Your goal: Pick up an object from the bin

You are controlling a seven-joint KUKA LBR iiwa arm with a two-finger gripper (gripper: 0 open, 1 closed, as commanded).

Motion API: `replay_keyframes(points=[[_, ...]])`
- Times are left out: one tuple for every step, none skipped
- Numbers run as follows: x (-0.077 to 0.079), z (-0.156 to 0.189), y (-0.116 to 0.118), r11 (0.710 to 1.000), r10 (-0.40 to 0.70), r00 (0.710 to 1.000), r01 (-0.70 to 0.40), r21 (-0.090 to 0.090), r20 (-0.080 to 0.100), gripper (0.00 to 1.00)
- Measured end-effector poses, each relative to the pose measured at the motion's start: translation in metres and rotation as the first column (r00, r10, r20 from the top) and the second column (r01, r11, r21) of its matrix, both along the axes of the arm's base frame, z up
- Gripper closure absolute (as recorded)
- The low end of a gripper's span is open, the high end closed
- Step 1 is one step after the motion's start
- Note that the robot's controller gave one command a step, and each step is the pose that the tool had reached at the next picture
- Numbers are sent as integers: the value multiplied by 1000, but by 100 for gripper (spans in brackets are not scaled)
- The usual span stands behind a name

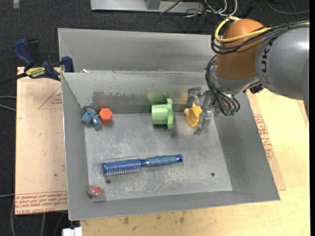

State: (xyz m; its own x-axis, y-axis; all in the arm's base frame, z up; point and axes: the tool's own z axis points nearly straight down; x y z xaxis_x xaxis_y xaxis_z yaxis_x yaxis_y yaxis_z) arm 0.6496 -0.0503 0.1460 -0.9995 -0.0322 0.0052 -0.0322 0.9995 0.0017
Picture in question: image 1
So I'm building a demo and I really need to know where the yellow plastic toy block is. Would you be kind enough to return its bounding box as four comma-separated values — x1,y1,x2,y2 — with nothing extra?
184,103,203,128

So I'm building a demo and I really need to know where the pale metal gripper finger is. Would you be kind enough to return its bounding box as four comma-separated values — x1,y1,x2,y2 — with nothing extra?
186,87,205,108
193,109,214,136

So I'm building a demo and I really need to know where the grey metal bin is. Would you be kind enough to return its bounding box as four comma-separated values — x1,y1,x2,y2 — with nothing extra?
58,28,281,221

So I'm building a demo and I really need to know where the brown cardboard board, red print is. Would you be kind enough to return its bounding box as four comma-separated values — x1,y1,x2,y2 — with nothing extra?
14,66,287,216

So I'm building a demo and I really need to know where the orange-red hexagonal block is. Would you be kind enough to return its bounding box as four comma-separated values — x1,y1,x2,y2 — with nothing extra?
98,108,114,125

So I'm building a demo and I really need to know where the black cylinder on white bracket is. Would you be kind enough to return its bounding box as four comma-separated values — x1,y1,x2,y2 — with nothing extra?
249,82,264,94

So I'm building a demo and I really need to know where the blue toy elephant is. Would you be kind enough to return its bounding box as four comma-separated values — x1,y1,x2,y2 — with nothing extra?
81,108,103,130

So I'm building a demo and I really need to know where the green flanged plastic cylinder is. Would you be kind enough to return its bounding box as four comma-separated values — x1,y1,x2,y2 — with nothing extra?
151,97,175,130

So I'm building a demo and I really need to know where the red disc in clear wrap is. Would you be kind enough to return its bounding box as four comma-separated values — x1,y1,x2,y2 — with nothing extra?
86,184,106,202

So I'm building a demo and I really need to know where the blue round hairbrush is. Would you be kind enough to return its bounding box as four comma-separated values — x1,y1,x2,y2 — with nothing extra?
101,153,184,177

